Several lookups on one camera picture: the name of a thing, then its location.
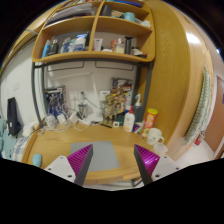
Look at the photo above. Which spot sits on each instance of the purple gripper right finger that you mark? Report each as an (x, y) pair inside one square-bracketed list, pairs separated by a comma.
[(146, 161)]

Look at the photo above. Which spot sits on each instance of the grey mouse pad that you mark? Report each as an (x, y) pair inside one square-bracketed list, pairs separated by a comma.
[(104, 156)]

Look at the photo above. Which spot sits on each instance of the black bag on wall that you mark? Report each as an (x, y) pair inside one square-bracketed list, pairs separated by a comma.
[(13, 123)]

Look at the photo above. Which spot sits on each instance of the clear plastic cup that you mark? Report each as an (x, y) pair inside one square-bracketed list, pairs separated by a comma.
[(160, 148)]

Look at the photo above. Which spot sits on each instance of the yellow red chips can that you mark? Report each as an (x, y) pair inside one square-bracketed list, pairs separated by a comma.
[(149, 121)]

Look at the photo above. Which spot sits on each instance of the white lotion pump bottle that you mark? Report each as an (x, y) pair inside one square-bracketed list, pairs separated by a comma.
[(129, 121)]

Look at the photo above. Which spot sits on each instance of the tall black bottle on shelf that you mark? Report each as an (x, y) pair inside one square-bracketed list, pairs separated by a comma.
[(128, 44)]

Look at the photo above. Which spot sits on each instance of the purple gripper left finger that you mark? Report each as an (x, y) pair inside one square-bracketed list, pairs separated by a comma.
[(80, 162)]

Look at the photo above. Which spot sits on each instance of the wooden wall shelf unit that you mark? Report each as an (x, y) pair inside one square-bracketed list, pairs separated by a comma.
[(106, 27)]

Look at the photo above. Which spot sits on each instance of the teal tape roll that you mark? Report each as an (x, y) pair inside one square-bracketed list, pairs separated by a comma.
[(129, 16)]

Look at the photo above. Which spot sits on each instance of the white mug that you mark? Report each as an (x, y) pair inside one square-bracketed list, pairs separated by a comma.
[(154, 136)]

